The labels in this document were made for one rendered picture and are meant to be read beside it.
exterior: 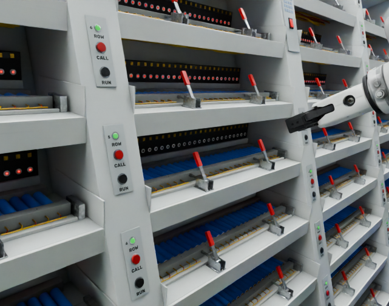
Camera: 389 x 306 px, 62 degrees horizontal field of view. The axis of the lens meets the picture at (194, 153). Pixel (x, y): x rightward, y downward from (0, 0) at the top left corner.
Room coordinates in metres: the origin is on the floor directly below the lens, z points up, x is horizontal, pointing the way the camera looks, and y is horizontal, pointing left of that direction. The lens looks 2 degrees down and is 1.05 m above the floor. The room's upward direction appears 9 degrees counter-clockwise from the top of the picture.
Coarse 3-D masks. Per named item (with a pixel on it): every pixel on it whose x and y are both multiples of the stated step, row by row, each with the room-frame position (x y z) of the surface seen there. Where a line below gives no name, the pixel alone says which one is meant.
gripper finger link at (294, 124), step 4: (308, 112) 0.64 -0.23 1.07; (296, 116) 0.68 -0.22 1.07; (300, 116) 0.68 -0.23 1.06; (304, 116) 0.65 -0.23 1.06; (288, 120) 0.70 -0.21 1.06; (292, 120) 0.68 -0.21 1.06; (296, 120) 0.68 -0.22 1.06; (300, 120) 0.67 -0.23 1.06; (304, 120) 0.66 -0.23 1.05; (308, 120) 0.64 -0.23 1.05; (312, 120) 0.64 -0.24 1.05; (288, 124) 0.69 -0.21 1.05; (292, 124) 0.69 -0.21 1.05; (296, 124) 0.68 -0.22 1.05; (300, 124) 0.67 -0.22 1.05; (288, 128) 0.70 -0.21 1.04; (292, 128) 0.69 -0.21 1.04; (296, 128) 0.69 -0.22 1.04; (300, 128) 0.68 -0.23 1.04; (304, 128) 0.67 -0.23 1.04; (292, 132) 0.69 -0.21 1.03
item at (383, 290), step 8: (376, 280) 1.57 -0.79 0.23; (368, 288) 1.52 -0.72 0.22; (376, 288) 1.55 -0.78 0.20; (384, 288) 1.54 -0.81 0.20; (360, 296) 1.46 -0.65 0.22; (368, 296) 1.50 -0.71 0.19; (376, 296) 1.51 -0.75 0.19; (384, 296) 1.51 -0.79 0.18; (360, 304) 1.42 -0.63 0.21; (368, 304) 1.44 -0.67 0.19; (376, 304) 1.42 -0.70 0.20; (384, 304) 1.46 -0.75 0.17
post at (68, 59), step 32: (96, 0) 0.58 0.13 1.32; (32, 32) 0.66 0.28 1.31; (64, 32) 0.56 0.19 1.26; (32, 64) 0.68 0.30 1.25; (64, 64) 0.58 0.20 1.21; (96, 96) 0.56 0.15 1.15; (128, 96) 0.61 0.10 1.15; (96, 128) 0.56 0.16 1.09; (128, 128) 0.60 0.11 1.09; (64, 160) 0.63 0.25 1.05; (96, 160) 0.55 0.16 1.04; (96, 192) 0.55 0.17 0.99; (128, 192) 0.58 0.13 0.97; (128, 224) 0.58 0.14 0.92; (96, 256) 0.58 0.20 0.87; (128, 288) 0.56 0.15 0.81; (160, 288) 0.61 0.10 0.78
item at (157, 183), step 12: (252, 156) 0.97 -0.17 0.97; (264, 156) 1.01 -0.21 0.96; (276, 156) 1.04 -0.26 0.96; (204, 168) 0.82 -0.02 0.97; (216, 168) 0.85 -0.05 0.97; (228, 168) 0.89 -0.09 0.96; (144, 180) 0.71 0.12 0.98; (156, 180) 0.71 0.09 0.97; (168, 180) 0.74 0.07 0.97; (180, 180) 0.76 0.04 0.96
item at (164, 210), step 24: (216, 144) 1.02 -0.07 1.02; (264, 144) 1.12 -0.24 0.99; (288, 144) 1.06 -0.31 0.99; (240, 168) 0.92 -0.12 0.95; (288, 168) 0.98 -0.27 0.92; (192, 192) 0.72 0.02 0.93; (216, 192) 0.75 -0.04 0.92; (240, 192) 0.82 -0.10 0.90; (168, 216) 0.65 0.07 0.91; (192, 216) 0.70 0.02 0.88
